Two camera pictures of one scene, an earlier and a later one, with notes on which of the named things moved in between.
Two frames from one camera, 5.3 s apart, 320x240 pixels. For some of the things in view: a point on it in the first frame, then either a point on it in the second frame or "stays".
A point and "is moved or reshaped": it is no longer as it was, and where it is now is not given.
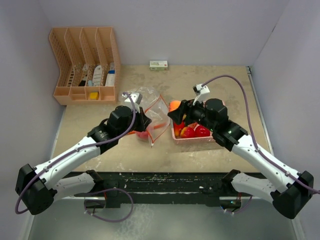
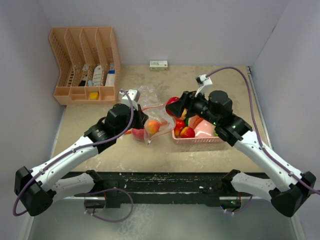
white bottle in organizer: x=97 y=76 stays
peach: x=174 y=105 is moved or reshaped
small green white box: x=157 y=65 stays
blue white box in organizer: x=110 y=80 stays
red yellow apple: x=188 y=132 stays
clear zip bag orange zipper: x=159 y=113 is moved or reshaped
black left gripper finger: x=145 y=120 stays
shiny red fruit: x=202 y=131 -> x=171 y=100
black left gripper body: x=137 y=125 stays
